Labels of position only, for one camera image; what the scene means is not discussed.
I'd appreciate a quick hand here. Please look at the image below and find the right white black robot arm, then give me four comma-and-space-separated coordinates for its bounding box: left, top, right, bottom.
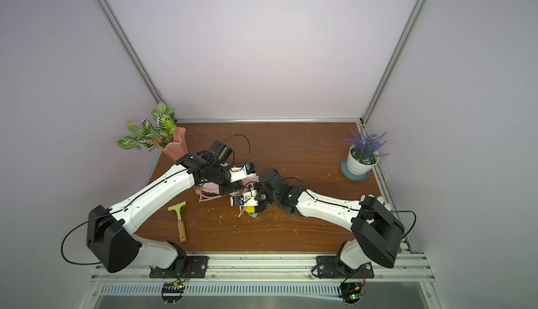
251, 169, 409, 270

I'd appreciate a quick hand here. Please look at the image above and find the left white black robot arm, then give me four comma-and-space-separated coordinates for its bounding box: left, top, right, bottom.
84, 141, 256, 278

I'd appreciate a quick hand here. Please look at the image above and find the purple lavender plant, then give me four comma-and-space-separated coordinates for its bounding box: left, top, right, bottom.
343, 126, 387, 165

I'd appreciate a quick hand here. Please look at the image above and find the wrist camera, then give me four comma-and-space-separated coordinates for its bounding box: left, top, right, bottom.
229, 163, 256, 182
230, 184, 259, 208

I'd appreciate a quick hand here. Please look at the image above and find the aluminium front rail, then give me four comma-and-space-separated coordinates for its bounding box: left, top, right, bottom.
90, 252, 436, 283

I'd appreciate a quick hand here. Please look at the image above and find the controller board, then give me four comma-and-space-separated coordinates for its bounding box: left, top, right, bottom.
338, 282, 364, 304
161, 281, 186, 306

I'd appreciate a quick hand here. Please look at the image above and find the green artificial plant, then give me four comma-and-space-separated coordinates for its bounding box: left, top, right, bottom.
117, 103, 177, 152

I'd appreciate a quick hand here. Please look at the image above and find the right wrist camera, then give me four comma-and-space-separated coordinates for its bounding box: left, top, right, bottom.
230, 184, 259, 208

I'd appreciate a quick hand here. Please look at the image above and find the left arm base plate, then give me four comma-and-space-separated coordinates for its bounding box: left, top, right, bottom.
149, 255, 210, 280

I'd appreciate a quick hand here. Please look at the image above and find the white flower pot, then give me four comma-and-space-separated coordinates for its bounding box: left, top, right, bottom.
347, 146, 379, 175

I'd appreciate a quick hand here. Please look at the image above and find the left controller board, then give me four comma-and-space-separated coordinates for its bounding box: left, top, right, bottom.
161, 281, 186, 306

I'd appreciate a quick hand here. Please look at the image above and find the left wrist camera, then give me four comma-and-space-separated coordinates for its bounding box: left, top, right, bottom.
229, 163, 256, 182

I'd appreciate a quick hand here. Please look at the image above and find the green scraper wooden handle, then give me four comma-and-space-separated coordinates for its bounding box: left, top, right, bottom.
168, 201, 187, 243

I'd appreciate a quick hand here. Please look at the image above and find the yellow blue doll decoration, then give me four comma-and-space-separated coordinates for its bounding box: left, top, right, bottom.
239, 206, 259, 219

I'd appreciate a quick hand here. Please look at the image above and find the teal saucer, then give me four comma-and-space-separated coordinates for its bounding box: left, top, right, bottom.
340, 159, 370, 182

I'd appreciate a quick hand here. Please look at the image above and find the pink fluffy bag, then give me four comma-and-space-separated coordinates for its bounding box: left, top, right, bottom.
193, 163, 234, 202

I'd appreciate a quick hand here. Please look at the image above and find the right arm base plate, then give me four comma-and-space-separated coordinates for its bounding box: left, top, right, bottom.
310, 255, 375, 279

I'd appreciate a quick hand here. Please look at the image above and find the pink vase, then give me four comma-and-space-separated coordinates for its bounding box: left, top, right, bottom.
163, 127, 189, 162

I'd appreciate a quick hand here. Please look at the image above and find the right controller board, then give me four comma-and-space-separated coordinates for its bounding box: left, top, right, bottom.
338, 282, 364, 304

